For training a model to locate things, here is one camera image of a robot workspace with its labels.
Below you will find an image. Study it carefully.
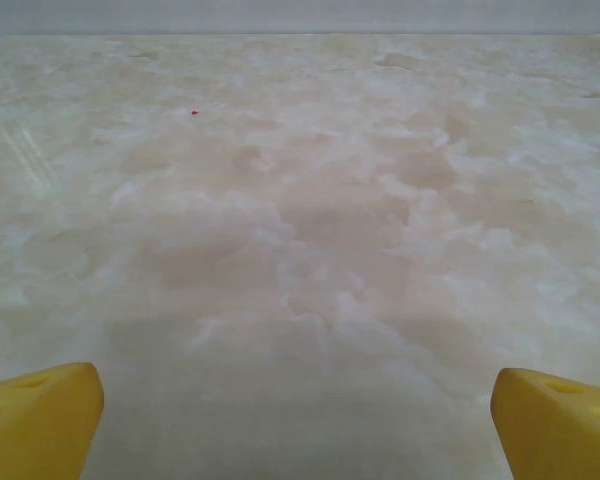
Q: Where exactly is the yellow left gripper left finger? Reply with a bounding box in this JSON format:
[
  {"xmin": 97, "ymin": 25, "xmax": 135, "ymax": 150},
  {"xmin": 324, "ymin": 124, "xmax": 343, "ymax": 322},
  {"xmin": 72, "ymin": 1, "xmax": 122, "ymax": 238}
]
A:
[{"xmin": 0, "ymin": 362, "xmax": 105, "ymax": 480}]

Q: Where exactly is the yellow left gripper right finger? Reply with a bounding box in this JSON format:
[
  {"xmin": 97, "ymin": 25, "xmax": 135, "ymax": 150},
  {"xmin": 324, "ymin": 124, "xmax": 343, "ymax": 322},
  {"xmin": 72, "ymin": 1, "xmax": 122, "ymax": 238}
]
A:
[{"xmin": 491, "ymin": 367, "xmax": 600, "ymax": 480}]

